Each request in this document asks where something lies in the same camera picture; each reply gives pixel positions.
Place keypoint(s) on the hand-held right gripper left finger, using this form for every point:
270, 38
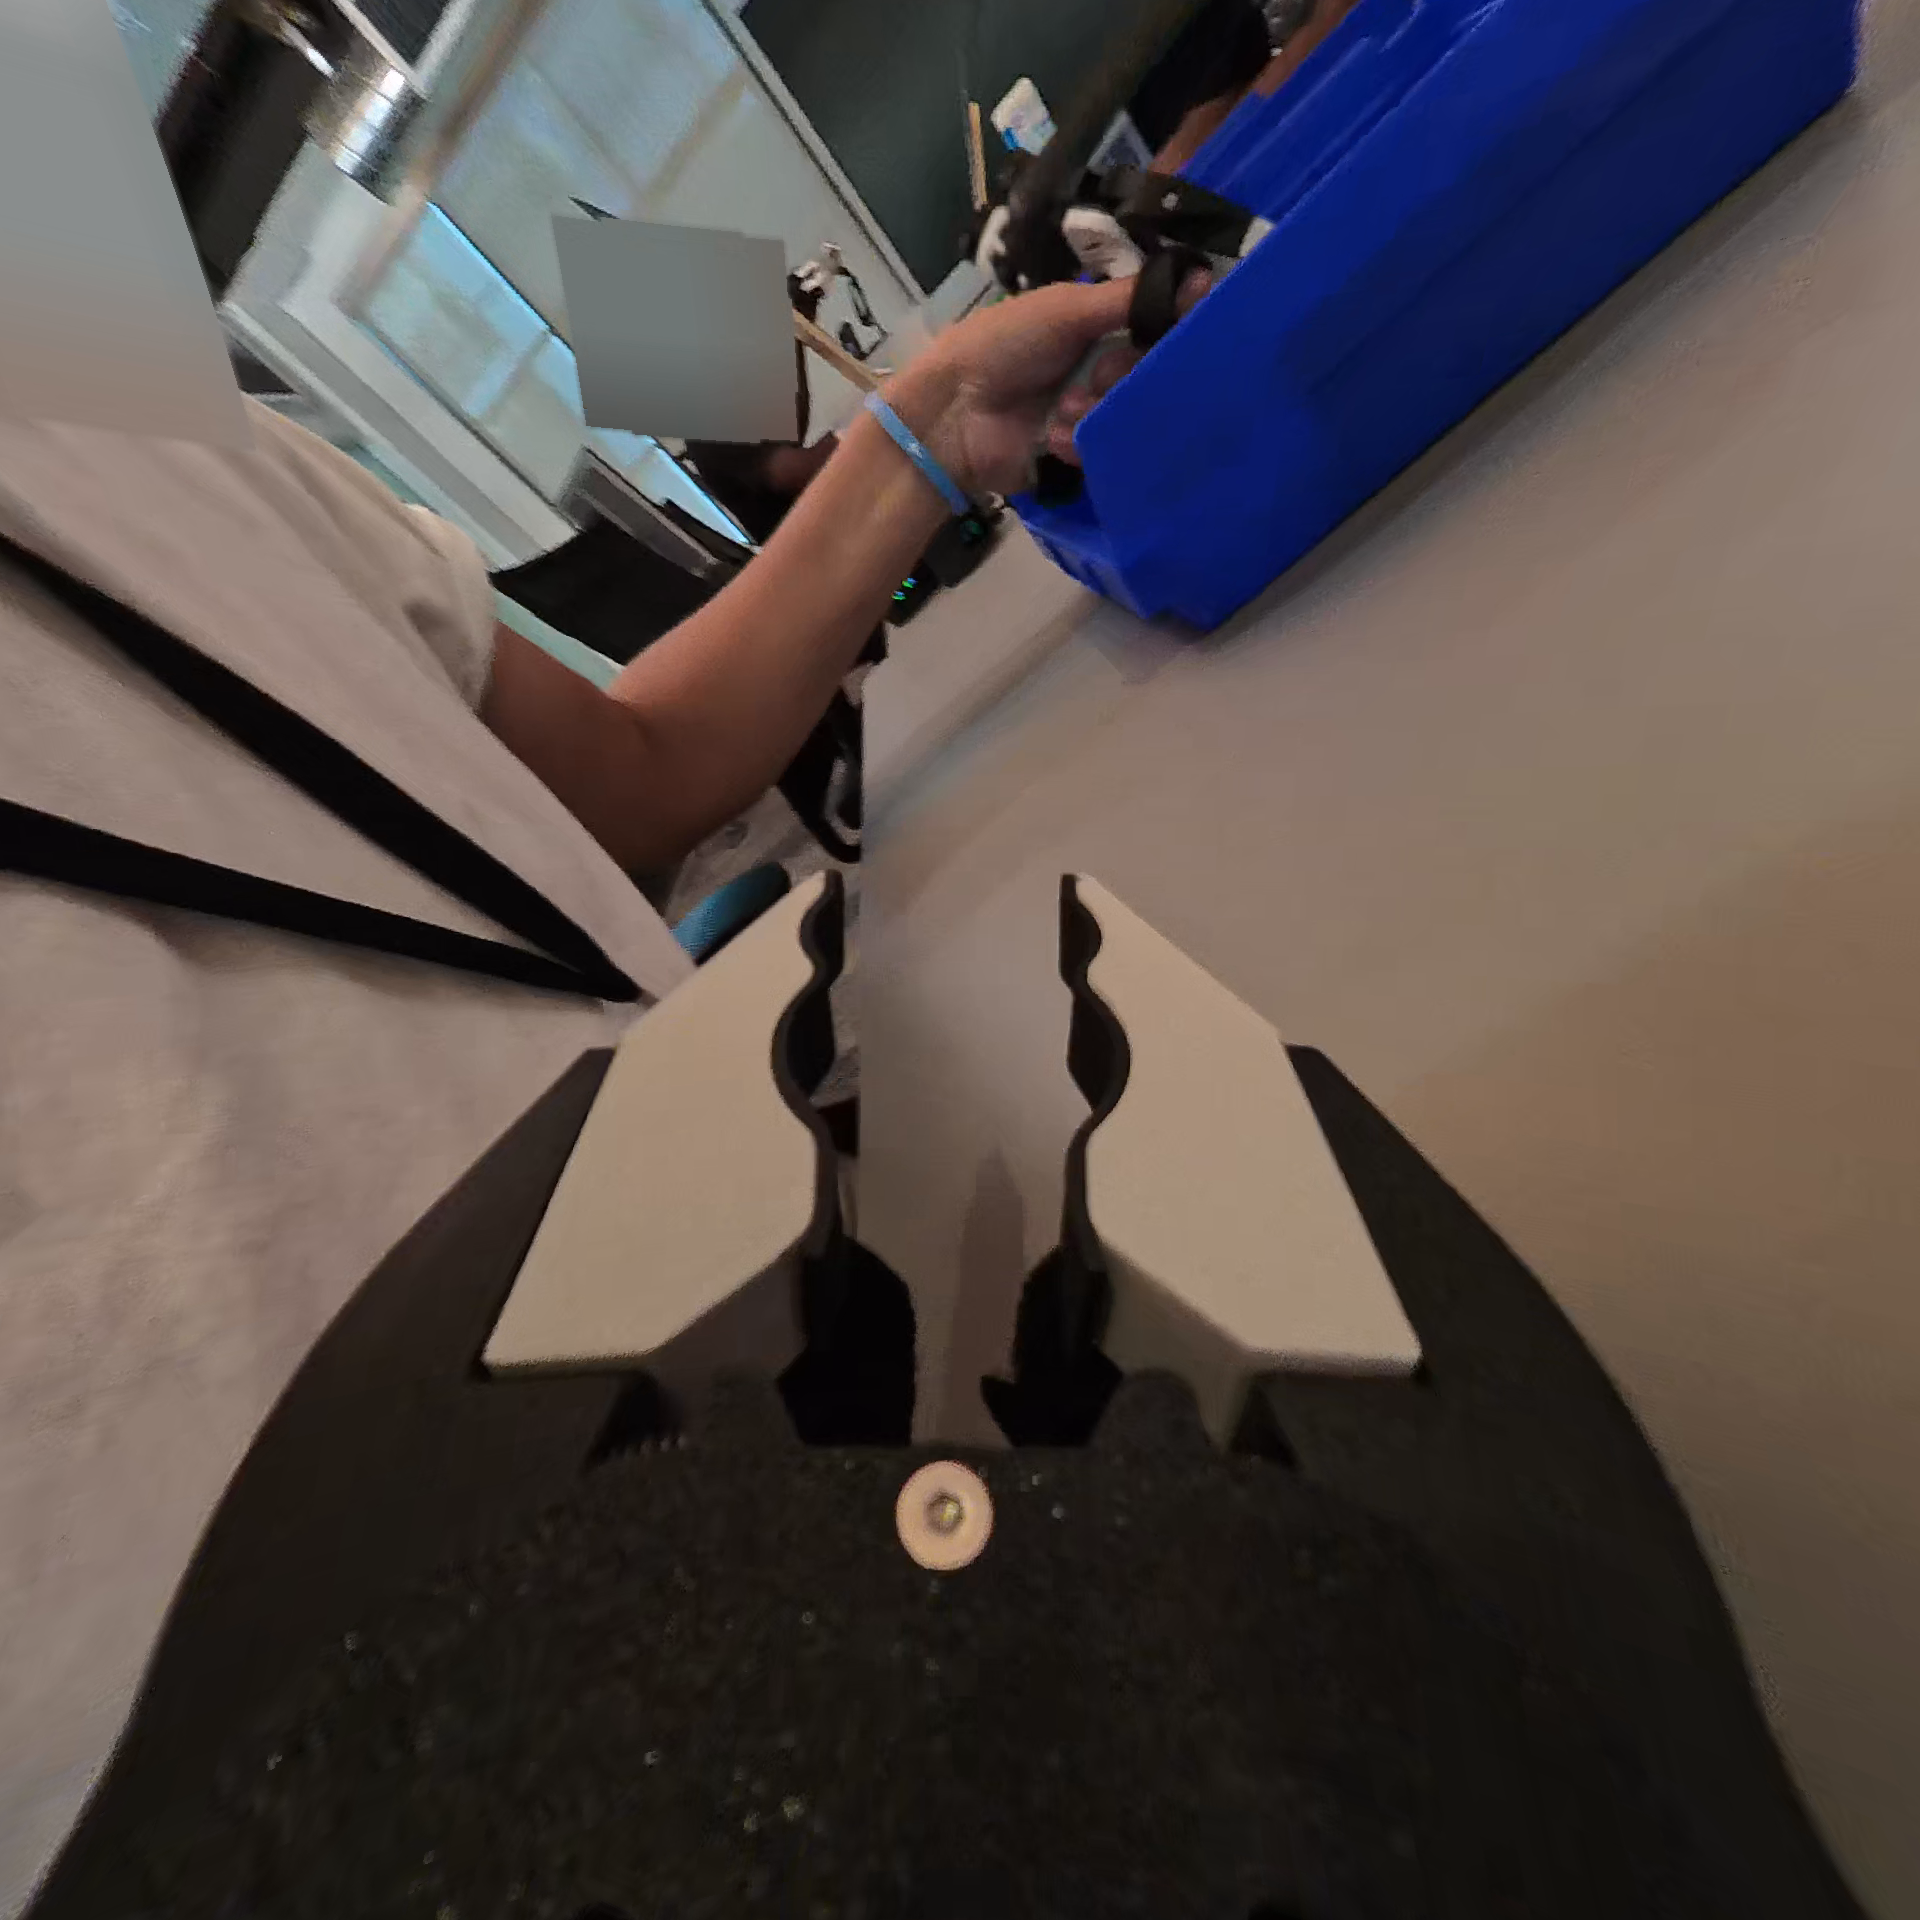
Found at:
662, 1200

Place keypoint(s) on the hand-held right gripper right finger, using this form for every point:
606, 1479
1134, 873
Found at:
1244, 1215

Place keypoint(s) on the blue plastic storage bin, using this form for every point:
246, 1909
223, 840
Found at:
1426, 301
1321, 91

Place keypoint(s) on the person's left forearm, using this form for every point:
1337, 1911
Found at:
706, 704

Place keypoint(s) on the person's left hand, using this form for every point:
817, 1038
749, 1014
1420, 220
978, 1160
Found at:
1005, 375

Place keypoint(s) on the blue office chair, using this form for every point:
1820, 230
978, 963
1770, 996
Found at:
734, 908

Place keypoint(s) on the blue wristband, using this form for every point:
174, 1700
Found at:
915, 447

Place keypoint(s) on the black device with green light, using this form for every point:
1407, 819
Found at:
945, 563

